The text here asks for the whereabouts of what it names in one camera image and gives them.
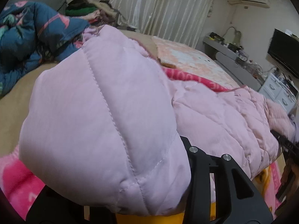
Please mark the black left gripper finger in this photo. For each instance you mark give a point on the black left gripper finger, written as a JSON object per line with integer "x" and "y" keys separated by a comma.
{"x": 221, "y": 192}

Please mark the pink quilted padded jacket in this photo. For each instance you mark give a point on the pink quilted padded jacket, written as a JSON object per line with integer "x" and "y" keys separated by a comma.
{"x": 153, "y": 180}

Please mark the pile of folded clothes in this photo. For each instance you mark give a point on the pile of folded clothes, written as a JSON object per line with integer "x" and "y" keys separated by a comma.
{"x": 97, "y": 13}

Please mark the white drawer cabinet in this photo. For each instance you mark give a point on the white drawer cabinet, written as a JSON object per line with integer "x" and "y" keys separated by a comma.
{"x": 281, "y": 91}

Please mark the black flat television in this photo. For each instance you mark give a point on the black flat television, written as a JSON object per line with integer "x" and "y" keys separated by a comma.
{"x": 284, "y": 49}

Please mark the peach patterned pillow towel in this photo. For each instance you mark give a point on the peach patterned pillow towel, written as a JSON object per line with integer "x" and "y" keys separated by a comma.
{"x": 187, "y": 59}

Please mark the white pleated curtain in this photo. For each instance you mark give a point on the white pleated curtain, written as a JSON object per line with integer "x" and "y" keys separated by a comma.
{"x": 181, "y": 21}

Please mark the pink cartoon fleece blanket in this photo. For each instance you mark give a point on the pink cartoon fleece blanket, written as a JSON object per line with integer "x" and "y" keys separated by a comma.
{"x": 21, "y": 187}

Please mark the navy floral duvet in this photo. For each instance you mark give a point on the navy floral duvet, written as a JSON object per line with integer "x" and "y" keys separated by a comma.
{"x": 33, "y": 33}

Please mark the grey headboard cushion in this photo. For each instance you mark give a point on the grey headboard cushion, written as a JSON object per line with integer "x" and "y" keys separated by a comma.
{"x": 42, "y": 1}

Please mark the grey wall shelf desk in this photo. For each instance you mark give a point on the grey wall shelf desk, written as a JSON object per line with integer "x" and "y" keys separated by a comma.
{"x": 226, "y": 59}

